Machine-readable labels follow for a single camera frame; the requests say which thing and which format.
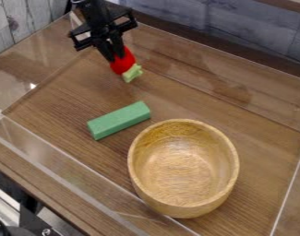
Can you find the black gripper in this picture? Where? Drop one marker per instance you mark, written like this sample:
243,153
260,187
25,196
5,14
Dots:
101,32

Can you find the red plush strawberry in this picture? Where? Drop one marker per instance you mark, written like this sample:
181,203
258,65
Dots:
127,67

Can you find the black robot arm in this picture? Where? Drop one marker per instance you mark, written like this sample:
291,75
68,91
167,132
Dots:
96,7

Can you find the green foam block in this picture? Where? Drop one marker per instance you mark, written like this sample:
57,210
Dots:
119,120

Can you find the wooden bowl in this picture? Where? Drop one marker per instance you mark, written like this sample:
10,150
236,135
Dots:
184,167

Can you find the clear acrylic enclosure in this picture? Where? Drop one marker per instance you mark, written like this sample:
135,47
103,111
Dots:
54,88

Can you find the black mount bracket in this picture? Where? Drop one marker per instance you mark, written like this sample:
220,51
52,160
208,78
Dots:
34,224

